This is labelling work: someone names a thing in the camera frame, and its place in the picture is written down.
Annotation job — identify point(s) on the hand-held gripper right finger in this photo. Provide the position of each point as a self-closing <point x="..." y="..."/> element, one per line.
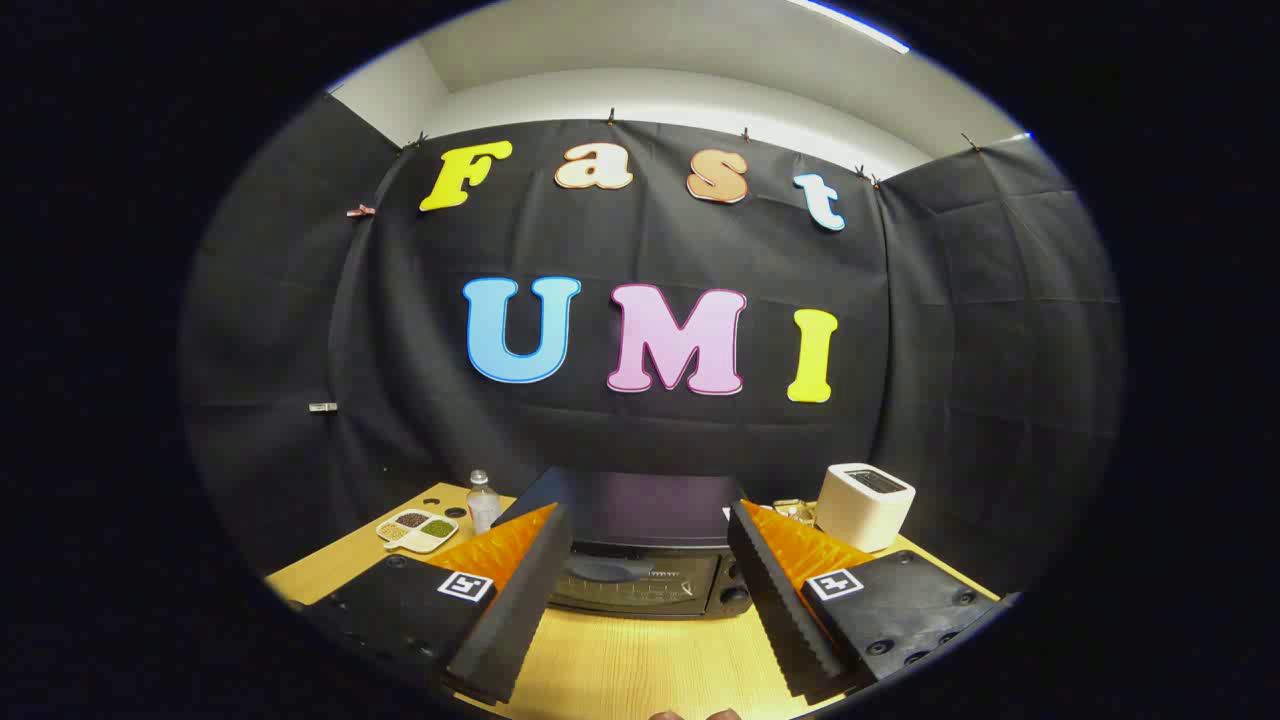
<point x="775" y="600"/>

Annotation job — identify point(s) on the black toaster oven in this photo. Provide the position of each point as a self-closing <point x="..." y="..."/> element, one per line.
<point x="640" y="510"/>

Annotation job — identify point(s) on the clear plastic bottle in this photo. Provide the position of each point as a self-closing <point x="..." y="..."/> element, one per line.
<point x="483" y="505"/>

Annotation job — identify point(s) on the white toaster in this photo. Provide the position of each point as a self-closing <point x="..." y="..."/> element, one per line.
<point x="860" y="515"/>

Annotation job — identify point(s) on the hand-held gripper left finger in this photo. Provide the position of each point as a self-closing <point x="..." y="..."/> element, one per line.
<point x="520" y="600"/>

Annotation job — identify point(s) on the white divided grain dish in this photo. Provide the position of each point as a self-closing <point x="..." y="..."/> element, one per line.
<point x="415" y="530"/>

